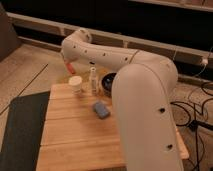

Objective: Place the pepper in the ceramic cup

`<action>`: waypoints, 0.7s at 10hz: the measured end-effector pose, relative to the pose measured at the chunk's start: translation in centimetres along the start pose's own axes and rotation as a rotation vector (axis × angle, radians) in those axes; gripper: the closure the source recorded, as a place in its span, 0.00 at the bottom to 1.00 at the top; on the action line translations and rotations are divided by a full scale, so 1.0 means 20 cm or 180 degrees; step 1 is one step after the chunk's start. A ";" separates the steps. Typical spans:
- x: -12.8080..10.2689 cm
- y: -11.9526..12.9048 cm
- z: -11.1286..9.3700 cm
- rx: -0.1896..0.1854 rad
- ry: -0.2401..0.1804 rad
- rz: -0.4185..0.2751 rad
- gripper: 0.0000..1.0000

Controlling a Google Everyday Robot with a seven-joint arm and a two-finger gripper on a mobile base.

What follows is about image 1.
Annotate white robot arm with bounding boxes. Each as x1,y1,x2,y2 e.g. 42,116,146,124
61,28,184,171

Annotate clear small bottle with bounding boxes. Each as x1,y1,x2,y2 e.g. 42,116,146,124
89,67,99,94

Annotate dark round bowl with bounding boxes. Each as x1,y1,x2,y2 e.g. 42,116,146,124
101,73,116,97

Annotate blue sponge block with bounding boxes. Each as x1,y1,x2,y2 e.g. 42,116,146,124
93,101,110,119

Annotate dark grey floor mat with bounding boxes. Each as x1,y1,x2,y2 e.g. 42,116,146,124
0,91,50,171

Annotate wooden shelf rail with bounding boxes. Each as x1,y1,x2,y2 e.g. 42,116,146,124
7,12,213,68

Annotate white cable with plug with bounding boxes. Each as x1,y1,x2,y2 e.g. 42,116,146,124
170,44,213,78

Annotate black cables on floor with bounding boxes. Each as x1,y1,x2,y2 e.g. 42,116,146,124
169,81,213,171

